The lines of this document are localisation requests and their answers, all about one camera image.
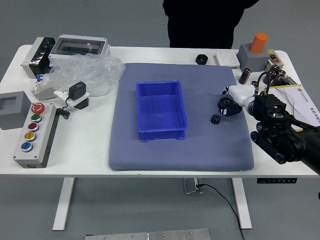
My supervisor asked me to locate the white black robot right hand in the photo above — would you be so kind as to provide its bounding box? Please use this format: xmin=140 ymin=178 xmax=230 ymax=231
xmin=219 ymin=84 xmax=258 ymax=118

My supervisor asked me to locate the big black gear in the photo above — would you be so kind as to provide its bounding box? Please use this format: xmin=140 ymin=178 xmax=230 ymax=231
xmin=217 ymin=96 xmax=235 ymax=113

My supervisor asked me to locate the small black gear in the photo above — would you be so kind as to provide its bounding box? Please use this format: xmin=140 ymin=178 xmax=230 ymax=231
xmin=209 ymin=113 xmax=221 ymax=126

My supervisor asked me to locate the yellow white cardboard box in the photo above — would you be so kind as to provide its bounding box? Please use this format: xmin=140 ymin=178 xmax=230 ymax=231
xmin=268 ymin=84 xmax=320 ymax=132

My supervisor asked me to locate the black hex nut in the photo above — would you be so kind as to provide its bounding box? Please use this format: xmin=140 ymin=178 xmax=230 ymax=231
xmin=195 ymin=53 xmax=209 ymax=66

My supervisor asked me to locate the blue plastic box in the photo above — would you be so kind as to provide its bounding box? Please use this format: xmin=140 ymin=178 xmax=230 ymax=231
xmin=135 ymin=80 xmax=189 ymax=143

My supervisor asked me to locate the grey under-table control box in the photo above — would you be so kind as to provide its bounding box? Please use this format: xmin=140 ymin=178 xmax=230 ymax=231
xmin=182 ymin=177 xmax=204 ymax=195

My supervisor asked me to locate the grey box with transparent cover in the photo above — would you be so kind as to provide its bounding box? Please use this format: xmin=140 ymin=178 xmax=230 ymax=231
xmin=47 ymin=34 xmax=111 ymax=61

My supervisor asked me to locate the grey box with black face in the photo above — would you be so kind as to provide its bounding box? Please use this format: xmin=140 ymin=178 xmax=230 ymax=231
xmin=20 ymin=36 xmax=56 ymax=80

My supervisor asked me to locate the grey five-button control box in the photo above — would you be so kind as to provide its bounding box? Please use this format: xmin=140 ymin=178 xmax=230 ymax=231
xmin=12 ymin=102 xmax=60 ymax=169

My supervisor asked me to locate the grey block with round hole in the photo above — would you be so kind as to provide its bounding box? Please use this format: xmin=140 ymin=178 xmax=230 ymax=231
xmin=236 ymin=42 xmax=271 ymax=73

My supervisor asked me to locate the orange cylinder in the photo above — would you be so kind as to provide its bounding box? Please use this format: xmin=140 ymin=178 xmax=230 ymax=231
xmin=249 ymin=32 xmax=269 ymax=55

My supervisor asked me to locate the grey-blue mat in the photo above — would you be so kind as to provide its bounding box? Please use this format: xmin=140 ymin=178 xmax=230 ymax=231
xmin=108 ymin=62 xmax=255 ymax=172

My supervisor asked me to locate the person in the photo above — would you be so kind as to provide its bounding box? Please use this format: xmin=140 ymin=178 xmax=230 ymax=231
xmin=162 ymin=0 xmax=260 ymax=50

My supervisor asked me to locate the black table control panel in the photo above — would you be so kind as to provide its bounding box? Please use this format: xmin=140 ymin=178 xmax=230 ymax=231
xmin=256 ymin=177 xmax=298 ymax=185

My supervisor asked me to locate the white table leg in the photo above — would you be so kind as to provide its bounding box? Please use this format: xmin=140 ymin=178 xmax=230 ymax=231
xmin=51 ymin=177 xmax=76 ymax=231
xmin=231 ymin=177 xmax=253 ymax=230

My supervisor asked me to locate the clear plastic bag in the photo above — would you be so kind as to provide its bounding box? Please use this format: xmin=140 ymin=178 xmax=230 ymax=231
xmin=37 ymin=54 xmax=126 ymax=98

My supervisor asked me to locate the black power adapter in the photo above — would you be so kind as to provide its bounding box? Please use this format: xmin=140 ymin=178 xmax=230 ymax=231
xmin=68 ymin=81 xmax=87 ymax=99

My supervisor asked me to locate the silver metal plate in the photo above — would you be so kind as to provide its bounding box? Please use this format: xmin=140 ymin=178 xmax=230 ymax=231
xmin=84 ymin=228 xmax=211 ymax=240

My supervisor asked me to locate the white circuit breaker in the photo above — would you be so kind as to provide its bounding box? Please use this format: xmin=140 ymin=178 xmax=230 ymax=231
xmin=30 ymin=73 xmax=57 ymax=101

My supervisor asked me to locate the grey block with square hole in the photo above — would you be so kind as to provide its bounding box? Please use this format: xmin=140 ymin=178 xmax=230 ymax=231
xmin=0 ymin=90 xmax=33 ymax=131

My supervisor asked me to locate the white wall switch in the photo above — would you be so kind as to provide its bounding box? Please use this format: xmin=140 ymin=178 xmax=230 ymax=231
xmin=215 ymin=51 xmax=241 ymax=69

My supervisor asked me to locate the grey red-button switch box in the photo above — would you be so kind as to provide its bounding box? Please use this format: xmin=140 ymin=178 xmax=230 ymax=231
xmin=263 ymin=49 xmax=286 ymax=72

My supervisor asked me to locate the black power cable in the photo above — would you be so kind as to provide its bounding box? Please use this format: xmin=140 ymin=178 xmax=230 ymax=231
xmin=197 ymin=183 xmax=246 ymax=240

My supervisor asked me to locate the white socket bracket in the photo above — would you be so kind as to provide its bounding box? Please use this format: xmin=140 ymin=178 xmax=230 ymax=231
xmin=53 ymin=89 xmax=91 ymax=110

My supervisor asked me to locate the black adapter cord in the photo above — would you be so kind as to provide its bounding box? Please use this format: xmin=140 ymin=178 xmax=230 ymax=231
xmin=56 ymin=96 xmax=72 ymax=120

